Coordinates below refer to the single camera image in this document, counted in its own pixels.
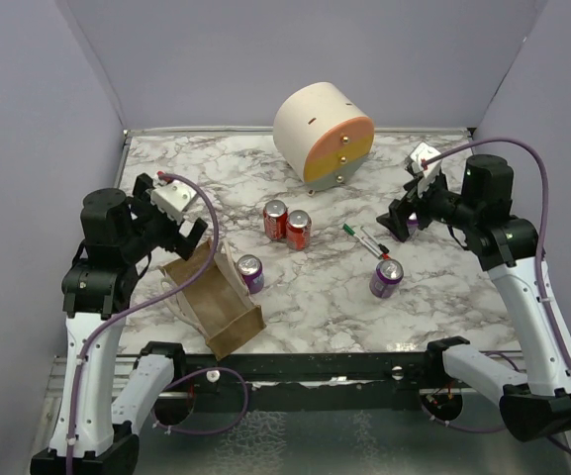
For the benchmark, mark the green capped marker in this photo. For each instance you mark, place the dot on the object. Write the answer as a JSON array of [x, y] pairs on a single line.
[[351, 232]]

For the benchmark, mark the red soda can rear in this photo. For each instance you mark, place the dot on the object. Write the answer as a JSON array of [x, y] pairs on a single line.
[[275, 215]]

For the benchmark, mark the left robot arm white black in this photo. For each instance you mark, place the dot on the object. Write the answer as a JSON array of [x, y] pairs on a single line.
[[97, 432]]

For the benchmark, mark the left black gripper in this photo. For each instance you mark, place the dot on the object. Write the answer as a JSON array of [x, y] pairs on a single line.
[[177, 240]]

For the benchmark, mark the red capped marker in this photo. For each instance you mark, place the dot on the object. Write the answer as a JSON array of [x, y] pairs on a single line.
[[385, 253]]

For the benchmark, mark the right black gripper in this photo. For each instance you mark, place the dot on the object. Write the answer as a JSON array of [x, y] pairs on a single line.
[[415, 200]]

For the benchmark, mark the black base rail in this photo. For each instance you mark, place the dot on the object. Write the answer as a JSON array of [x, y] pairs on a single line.
[[298, 382]]

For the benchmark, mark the red soda can front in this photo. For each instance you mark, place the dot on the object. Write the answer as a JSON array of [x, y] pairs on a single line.
[[298, 229]]

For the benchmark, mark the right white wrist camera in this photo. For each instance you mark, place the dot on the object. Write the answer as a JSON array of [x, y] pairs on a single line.
[[420, 154]]

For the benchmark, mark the red soda can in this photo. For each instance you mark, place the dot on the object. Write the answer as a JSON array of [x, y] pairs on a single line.
[[275, 215], [298, 229]]

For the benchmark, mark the purple soda can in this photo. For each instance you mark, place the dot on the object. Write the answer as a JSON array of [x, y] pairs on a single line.
[[412, 224], [386, 278], [250, 270]]

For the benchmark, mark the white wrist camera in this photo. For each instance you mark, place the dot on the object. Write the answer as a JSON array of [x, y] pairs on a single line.
[[420, 154], [172, 198]]

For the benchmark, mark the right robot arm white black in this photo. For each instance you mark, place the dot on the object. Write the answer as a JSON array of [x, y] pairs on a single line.
[[536, 403]]

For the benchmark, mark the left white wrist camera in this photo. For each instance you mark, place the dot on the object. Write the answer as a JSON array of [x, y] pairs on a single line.
[[172, 198]]

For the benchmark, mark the round pastel drawer cabinet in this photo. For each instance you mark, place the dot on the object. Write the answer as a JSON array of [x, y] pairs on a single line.
[[323, 135]]

